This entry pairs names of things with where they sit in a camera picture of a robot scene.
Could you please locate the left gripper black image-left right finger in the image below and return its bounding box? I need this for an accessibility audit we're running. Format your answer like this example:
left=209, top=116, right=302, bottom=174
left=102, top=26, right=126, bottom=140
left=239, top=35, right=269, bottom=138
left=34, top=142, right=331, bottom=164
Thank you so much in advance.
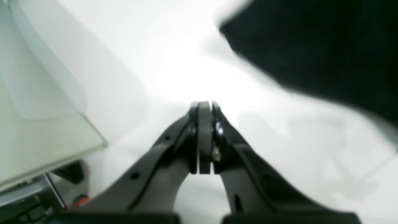
left=212, top=102, right=357, bottom=218

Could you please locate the black T-shirt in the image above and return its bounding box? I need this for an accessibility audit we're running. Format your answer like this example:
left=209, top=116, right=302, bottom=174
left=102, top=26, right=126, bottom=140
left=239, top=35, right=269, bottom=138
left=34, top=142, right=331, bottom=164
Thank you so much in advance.
left=219, top=0, right=398, bottom=126

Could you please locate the black left gripper image-left left finger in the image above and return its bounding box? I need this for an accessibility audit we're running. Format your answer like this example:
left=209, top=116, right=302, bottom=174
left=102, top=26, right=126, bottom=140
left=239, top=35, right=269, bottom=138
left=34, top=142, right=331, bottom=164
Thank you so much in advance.
left=77, top=102, right=212, bottom=213

